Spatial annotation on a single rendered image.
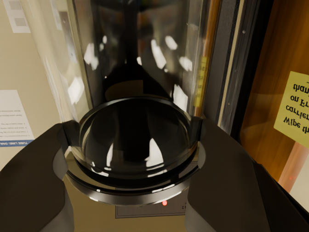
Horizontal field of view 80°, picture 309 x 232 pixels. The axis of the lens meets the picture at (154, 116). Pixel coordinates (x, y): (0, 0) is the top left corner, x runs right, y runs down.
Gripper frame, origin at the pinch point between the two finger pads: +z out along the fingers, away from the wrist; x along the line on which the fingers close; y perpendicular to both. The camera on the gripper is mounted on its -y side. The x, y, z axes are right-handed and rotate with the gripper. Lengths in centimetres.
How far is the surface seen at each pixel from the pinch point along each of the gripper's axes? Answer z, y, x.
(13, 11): 61, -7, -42
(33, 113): 61, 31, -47
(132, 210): 9.7, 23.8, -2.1
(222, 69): 19.4, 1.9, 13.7
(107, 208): 10.1, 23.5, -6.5
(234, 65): 18.6, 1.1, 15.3
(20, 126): 61, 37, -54
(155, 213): 9.3, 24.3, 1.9
